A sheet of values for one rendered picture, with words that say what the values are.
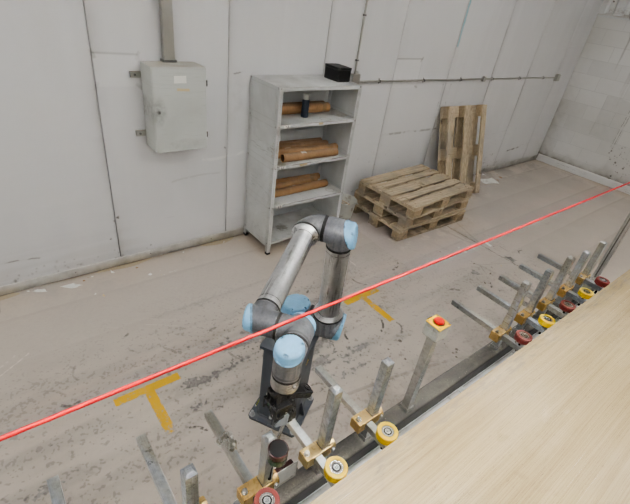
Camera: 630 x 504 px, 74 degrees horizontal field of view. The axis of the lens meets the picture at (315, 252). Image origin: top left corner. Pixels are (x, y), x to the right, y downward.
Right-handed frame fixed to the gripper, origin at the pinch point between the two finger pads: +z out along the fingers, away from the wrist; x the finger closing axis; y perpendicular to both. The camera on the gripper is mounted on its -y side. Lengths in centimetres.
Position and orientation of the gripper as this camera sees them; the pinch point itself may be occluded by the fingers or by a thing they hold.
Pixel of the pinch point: (284, 421)
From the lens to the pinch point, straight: 153.5
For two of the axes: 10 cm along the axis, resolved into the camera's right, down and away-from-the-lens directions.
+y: -7.9, 2.4, -5.7
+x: 6.0, 4.9, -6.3
